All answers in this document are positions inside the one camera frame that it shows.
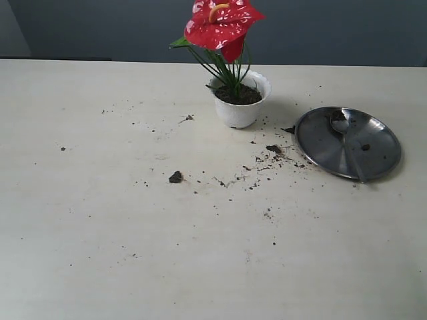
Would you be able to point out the dark soil clump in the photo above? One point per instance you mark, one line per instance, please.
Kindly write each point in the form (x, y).
(176, 177)

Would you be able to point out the round steel plate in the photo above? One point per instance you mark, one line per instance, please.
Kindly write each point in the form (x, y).
(376, 148)

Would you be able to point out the soil clump near plate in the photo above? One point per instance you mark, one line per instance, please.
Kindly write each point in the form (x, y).
(274, 148)

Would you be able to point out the red artificial anthurium flower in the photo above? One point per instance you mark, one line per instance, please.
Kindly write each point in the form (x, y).
(216, 38)

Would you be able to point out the white plastic flower pot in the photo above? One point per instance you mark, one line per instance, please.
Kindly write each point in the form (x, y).
(242, 116)

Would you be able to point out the metal spoon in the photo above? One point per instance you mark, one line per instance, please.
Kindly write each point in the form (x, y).
(341, 125)

